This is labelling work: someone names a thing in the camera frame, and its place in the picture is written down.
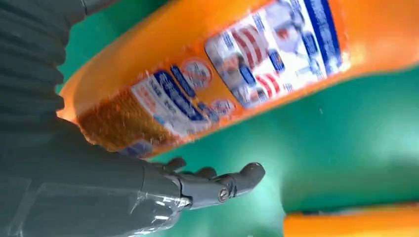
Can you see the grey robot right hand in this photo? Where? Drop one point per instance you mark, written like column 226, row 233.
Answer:
column 82, row 196

